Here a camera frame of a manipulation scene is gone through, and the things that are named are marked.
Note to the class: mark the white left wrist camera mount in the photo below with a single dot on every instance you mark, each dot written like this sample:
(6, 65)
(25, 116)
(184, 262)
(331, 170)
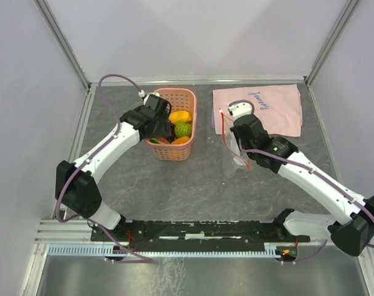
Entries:
(144, 96)

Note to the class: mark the pink plastic perforated basket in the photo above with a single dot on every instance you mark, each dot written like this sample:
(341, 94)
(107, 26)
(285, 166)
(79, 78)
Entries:
(180, 99)

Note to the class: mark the pink embroidered cloth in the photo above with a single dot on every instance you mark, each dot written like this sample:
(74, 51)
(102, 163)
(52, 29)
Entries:
(278, 107)

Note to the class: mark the yellow toy mango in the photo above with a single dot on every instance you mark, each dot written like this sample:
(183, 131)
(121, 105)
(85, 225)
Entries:
(180, 116)

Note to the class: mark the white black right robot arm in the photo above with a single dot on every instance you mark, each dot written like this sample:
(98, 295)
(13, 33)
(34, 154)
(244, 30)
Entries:
(350, 222)

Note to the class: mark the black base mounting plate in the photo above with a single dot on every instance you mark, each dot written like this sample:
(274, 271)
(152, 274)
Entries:
(200, 236)

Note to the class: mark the aluminium frame rail front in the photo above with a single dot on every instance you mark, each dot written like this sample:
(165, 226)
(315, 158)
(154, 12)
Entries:
(85, 232)

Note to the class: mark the orange toy fruit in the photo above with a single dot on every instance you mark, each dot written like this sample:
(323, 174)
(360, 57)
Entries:
(181, 140)

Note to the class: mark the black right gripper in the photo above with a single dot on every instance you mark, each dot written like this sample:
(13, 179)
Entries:
(232, 129)

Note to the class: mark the purple cloth under pink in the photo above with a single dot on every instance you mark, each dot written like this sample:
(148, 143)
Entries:
(213, 120)

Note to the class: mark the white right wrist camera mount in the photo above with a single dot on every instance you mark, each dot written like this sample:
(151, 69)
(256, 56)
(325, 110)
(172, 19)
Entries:
(240, 108)

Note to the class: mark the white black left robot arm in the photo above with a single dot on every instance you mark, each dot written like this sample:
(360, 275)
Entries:
(77, 181)

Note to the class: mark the clear zip top bag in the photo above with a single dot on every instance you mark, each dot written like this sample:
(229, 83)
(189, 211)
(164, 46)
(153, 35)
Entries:
(232, 158)

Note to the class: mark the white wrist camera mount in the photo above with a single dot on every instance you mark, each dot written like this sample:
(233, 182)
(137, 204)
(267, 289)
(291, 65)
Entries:
(144, 96)
(240, 108)

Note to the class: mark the dark red grape bunch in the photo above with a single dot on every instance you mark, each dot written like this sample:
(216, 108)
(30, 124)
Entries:
(172, 129)

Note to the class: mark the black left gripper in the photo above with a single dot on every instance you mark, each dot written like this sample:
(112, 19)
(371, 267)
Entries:
(164, 129)

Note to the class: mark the watermelon slice toy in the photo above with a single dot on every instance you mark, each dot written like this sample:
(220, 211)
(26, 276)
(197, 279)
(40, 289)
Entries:
(160, 140)

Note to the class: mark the green custard apple toy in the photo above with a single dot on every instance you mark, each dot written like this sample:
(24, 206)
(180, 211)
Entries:
(183, 129)

